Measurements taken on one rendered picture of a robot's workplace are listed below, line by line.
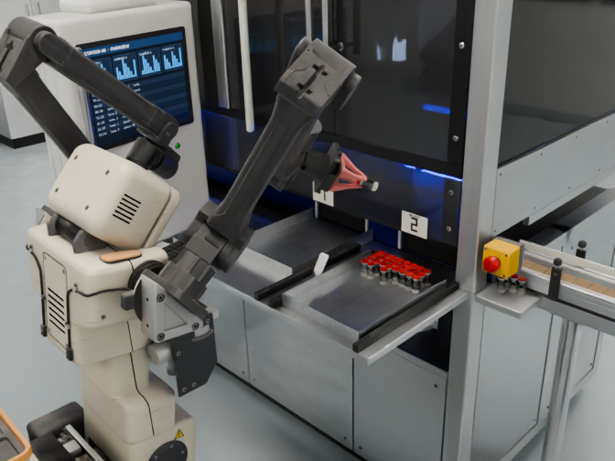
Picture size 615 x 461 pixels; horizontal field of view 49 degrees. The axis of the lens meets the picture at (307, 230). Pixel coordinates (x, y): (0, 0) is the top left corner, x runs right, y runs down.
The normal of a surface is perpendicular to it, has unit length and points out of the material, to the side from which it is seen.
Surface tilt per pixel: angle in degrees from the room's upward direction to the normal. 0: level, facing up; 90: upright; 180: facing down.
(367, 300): 0
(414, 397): 90
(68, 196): 48
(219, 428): 0
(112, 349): 90
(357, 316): 0
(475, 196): 90
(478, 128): 90
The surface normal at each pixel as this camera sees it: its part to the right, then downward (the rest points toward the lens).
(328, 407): -0.71, 0.31
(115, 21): 0.80, 0.23
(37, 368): -0.03, -0.91
